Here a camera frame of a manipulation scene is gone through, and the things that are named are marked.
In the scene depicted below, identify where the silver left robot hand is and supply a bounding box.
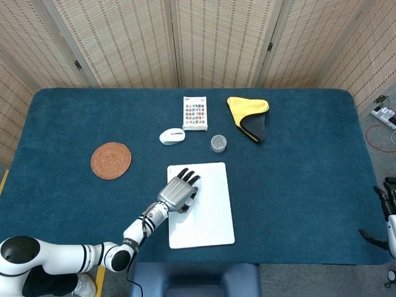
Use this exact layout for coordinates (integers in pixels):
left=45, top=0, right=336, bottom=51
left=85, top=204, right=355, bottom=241
left=157, top=168, right=202, bottom=214

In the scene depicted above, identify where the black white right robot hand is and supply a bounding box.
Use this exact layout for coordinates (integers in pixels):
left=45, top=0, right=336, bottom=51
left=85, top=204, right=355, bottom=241
left=358, top=176, right=396, bottom=259

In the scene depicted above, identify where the white magnetic whiteboard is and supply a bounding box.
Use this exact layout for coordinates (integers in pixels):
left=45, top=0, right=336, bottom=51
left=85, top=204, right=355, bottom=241
left=166, top=161, right=236, bottom=250

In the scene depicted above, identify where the white computer mouse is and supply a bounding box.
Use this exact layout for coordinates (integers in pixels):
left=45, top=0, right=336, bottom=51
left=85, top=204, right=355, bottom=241
left=158, top=127, right=186, bottom=146

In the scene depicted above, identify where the clear round plastic container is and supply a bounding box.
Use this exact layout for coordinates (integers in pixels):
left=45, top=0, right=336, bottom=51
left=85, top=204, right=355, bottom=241
left=210, top=134, right=228, bottom=153

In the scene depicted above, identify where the round woven rattan coaster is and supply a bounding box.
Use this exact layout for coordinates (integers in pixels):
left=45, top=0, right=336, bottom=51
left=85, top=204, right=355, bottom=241
left=90, top=142, right=132, bottom=181

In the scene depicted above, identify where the white picture-printed card box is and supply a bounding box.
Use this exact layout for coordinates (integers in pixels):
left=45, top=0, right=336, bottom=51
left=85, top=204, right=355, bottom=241
left=182, top=96, right=209, bottom=132

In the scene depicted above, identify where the blue padded seat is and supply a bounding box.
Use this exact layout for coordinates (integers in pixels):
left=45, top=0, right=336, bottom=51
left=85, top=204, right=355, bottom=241
left=128, top=262, right=262, bottom=297

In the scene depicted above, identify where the blue plush table cloth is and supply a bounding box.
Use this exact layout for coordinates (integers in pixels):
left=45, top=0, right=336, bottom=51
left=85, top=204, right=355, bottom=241
left=0, top=87, right=392, bottom=266

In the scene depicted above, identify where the yellow and grey cloth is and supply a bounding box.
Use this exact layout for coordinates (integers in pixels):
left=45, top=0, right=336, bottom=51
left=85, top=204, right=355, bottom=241
left=226, top=96, right=270, bottom=144

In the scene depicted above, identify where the white power strip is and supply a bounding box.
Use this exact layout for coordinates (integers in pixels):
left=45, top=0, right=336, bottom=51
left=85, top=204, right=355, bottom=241
left=370, top=105, right=396, bottom=130

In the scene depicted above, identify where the white shoe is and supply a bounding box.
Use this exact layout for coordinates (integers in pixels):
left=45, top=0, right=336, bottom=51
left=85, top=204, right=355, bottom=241
left=72, top=272, right=97, bottom=297

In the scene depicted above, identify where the black trouser leg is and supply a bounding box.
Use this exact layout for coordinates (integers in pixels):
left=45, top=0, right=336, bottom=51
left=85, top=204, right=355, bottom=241
left=21, top=265, right=80, bottom=297

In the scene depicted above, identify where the woven bamboo folding screen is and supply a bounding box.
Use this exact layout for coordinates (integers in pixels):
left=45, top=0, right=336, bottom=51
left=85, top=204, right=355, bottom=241
left=0, top=0, right=396, bottom=168

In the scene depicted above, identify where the red cable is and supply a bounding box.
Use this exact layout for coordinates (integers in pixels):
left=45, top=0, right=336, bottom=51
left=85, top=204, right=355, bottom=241
left=365, top=123, right=396, bottom=153

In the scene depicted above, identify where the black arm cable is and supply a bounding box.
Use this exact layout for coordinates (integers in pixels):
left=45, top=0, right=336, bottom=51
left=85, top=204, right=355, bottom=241
left=126, top=215, right=148, bottom=297

